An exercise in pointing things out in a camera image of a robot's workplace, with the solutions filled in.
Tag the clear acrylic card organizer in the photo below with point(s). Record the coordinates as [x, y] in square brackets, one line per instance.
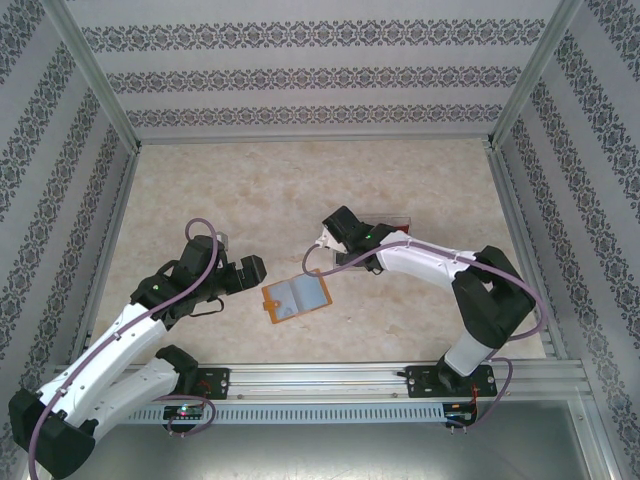
[400, 220]

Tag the orange leather card holder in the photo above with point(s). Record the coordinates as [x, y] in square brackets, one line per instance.
[305, 292]

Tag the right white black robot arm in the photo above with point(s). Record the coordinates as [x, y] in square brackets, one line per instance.
[420, 262]

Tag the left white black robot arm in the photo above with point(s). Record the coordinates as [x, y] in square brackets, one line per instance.
[110, 345]

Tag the red vip card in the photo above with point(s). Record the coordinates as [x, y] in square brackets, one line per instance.
[403, 229]

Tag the grey metal sheet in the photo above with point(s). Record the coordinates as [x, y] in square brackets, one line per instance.
[320, 450]

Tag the left aluminium side rail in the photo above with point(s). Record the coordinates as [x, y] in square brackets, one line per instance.
[111, 245]

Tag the aluminium side rail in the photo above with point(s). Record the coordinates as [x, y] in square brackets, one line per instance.
[111, 245]
[520, 225]

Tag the aluminium back rail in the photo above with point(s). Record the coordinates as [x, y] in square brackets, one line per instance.
[315, 140]

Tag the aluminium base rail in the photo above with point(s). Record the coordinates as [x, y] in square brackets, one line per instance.
[320, 380]

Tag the right aluminium side rail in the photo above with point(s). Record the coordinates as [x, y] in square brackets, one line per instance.
[520, 225]

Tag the left aluminium frame post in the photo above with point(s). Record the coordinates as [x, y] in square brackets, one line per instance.
[96, 75]

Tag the aluminium frame post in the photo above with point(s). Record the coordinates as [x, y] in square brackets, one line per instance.
[96, 75]
[534, 75]

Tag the right aluminium frame post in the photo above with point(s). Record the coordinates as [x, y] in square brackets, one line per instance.
[534, 75]

